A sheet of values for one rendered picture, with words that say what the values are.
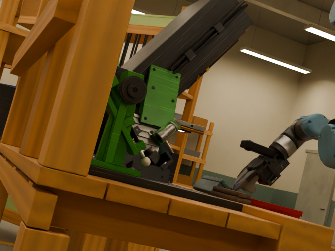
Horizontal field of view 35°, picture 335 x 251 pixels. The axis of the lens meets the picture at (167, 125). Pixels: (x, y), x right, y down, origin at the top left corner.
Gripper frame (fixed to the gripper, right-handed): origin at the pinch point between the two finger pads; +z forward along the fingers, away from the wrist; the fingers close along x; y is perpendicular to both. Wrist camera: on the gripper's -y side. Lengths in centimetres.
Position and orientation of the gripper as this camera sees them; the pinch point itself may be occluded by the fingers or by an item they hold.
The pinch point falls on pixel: (234, 186)
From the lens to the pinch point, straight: 174.9
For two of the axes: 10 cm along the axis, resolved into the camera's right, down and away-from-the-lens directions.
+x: -3.5, 0.0, 9.4
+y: 6.0, 7.7, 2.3
